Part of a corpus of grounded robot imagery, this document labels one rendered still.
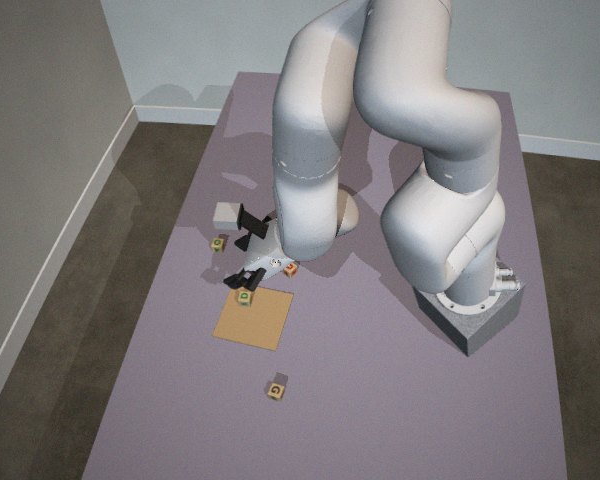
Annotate tan flat mat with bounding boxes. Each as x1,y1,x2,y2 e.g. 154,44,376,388
213,287,294,351

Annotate beige letter block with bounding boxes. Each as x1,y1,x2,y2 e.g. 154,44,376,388
268,383,285,402
282,263,297,279
211,238,225,253
238,291,252,307

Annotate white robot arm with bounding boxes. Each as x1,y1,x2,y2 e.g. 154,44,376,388
272,0,520,316

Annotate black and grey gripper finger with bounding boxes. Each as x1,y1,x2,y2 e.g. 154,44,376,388
223,268,266,292
234,216,272,252

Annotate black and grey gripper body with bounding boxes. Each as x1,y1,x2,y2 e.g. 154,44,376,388
244,218,295,281

